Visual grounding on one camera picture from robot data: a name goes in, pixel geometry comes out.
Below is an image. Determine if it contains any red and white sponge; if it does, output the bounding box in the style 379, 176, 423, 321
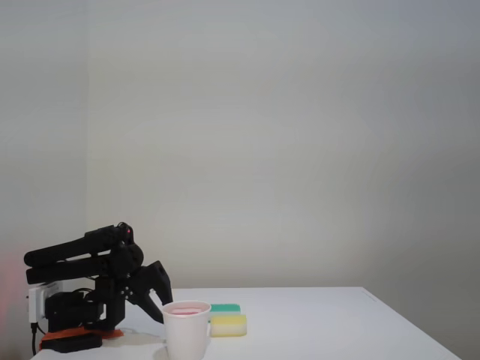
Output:
170, 307, 206, 317

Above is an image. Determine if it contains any orange clamp pad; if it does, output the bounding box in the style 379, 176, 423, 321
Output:
40, 326, 125, 341

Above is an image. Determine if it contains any white paper cup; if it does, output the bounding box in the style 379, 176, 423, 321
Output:
160, 299, 213, 360

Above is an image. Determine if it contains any green and white sponge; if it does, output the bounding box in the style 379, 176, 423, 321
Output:
208, 303, 242, 316

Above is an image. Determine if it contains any black table clamp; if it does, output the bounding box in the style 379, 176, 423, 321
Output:
40, 332, 104, 354

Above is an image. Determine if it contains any yellow and white sponge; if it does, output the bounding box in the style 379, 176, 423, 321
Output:
209, 313, 248, 338

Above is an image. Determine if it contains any white power socket block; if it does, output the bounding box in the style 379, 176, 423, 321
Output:
26, 283, 61, 324

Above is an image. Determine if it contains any black power cable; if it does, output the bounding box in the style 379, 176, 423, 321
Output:
29, 321, 48, 356

